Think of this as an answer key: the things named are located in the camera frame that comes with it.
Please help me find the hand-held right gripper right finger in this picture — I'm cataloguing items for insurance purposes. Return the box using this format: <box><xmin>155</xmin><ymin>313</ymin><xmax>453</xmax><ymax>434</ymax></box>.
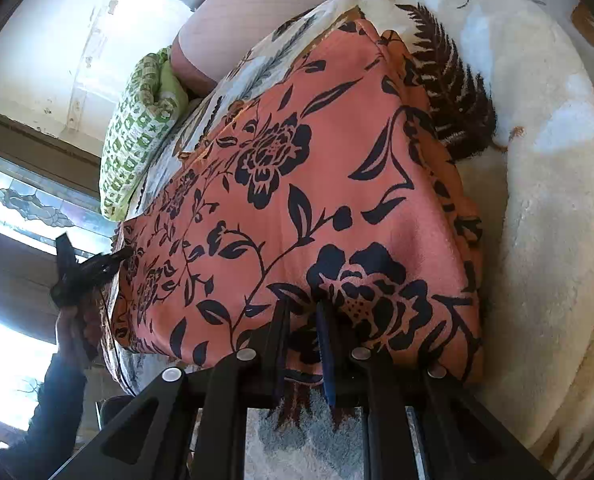
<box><xmin>314</xmin><ymin>300</ymin><xmax>552</xmax><ymax>480</ymax></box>

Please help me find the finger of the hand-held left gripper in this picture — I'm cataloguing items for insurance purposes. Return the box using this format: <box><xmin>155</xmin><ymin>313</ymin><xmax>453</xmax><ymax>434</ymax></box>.
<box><xmin>104</xmin><ymin>247</ymin><xmax>134</xmax><ymax>270</ymax></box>

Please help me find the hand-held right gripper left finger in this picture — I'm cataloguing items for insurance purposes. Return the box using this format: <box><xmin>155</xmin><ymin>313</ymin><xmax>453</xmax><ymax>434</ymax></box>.
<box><xmin>52</xmin><ymin>300</ymin><xmax>293</xmax><ymax>480</ymax></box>

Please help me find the orange floral shirt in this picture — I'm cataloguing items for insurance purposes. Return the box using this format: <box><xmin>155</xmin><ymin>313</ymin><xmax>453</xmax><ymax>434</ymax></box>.
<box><xmin>110</xmin><ymin>17</ymin><xmax>486</xmax><ymax>397</ymax></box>

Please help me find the person's left hand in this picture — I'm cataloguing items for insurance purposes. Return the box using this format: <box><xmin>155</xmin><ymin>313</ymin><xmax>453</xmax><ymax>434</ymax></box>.
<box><xmin>56</xmin><ymin>304</ymin><xmax>104</xmax><ymax>363</ymax></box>

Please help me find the stained glass window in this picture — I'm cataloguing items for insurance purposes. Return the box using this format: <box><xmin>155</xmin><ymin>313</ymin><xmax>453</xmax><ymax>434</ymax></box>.
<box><xmin>0</xmin><ymin>160</ymin><xmax>119</xmax><ymax>247</ymax></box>

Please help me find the green checkered pillow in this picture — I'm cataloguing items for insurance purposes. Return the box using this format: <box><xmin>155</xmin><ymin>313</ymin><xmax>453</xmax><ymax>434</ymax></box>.
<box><xmin>98</xmin><ymin>46</ymin><xmax>191</xmax><ymax>222</ymax></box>

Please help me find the leaf print blanket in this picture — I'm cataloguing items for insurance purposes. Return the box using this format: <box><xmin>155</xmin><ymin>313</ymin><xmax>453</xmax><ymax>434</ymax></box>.
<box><xmin>102</xmin><ymin>0</ymin><xmax>594</xmax><ymax>480</ymax></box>

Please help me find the pink bolster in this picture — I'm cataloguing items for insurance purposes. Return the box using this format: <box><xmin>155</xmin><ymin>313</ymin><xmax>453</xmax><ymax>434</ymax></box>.
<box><xmin>169</xmin><ymin>0</ymin><xmax>414</xmax><ymax>97</ymax></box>

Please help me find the wooden window frame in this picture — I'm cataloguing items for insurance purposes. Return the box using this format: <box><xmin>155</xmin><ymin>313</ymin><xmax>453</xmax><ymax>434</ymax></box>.
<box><xmin>0</xmin><ymin>104</ymin><xmax>128</xmax><ymax>322</ymax></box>

